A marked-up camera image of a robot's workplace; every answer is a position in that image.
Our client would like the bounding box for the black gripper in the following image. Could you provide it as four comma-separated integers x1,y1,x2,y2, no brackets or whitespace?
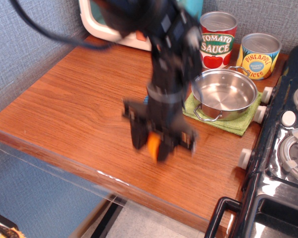
123,96,198,162

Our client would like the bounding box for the toy microwave teal and white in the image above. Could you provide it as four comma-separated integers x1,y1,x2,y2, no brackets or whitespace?
78,0,204,52

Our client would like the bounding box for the tomato sauce can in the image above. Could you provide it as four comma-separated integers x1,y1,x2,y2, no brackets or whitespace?
200,11,238,69

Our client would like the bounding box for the blue handled metal fork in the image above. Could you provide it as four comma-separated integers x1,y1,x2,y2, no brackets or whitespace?
143,95,149,105

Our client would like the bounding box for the black toy stove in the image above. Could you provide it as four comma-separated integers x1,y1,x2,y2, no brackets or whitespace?
205,45,298,238

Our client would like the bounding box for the pineapple slices can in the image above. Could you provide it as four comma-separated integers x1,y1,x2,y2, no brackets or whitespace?
236,33,282,80

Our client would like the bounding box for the green folded cloth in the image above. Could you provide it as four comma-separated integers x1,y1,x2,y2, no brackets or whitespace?
183,92,262,136

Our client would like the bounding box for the orange object bottom left corner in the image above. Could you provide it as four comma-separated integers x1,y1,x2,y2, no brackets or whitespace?
0,224,25,238

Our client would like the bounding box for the black cable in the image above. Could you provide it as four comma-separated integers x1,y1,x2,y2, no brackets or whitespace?
9,0,115,50

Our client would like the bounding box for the small steel pot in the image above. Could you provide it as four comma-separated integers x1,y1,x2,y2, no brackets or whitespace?
191,66,258,122

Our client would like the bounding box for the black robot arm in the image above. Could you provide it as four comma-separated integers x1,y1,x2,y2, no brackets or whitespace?
97,0,202,162

